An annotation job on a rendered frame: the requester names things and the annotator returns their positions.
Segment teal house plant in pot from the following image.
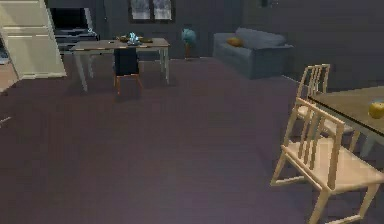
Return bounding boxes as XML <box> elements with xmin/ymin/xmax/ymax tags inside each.
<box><xmin>181</xmin><ymin>27</ymin><xmax>198</xmax><ymax>61</ymax></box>

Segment dark blue chair wooden legs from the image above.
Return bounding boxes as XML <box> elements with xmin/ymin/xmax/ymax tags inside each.
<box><xmin>112</xmin><ymin>47</ymin><xmax>144</xmax><ymax>97</ymax></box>

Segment orange cushion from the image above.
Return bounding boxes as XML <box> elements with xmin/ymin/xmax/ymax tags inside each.
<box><xmin>226</xmin><ymin>36</ymin><xmax>245</xmax><ymax>48</ymax></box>

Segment grey blue sofa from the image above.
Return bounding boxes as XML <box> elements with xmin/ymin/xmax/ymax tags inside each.
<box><xmin>212</xmin><ymin>27</ymin><xmax>295</xmax><ymax>81</ymax></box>

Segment dark framed window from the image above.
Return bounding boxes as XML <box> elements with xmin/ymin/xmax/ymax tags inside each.
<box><xmin>127</xmin><ymin>0</ymin><xmax>176</xmax><ymax>24</ymax></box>

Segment brown table with white legs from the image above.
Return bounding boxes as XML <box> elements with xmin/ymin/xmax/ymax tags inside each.
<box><xmin>69</xmin><ymin>37</ymin><xmax>171</xmax><ymax>93</ymax></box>

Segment pale wooden slatted chair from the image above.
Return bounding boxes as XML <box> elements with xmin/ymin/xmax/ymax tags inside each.
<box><xmin>269</xmin><ymin>97</ymin><xmax>384</xmax><ymax>224</ymax></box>
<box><xmin>293</xmin><ymin>63</ymin><xmax>361</xmax><ymax>150</ymax></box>

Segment black television set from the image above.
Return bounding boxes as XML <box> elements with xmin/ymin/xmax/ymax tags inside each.
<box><xmin>49</xmin><ymin>7</ymin><xmax>95</xmax><ymax>32</ymax></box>

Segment grey brown dining table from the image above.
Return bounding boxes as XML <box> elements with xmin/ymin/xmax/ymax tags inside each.
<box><xmin>307</xmin><ymin>85</ymin><xmax>384</xmax><ymax>158</ymax></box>

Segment white panelled room door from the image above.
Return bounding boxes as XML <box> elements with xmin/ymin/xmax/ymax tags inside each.
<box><xmin>0</xmin><ymin>0</ymin><xmax>67</xmax><ymax>81</ymax></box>

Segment yellow round fruit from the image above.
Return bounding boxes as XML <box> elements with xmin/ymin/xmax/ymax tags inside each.
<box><xmin>368</xmin><ymin>101</ymin><xmax>384</xmax><ymax>120</ymax></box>

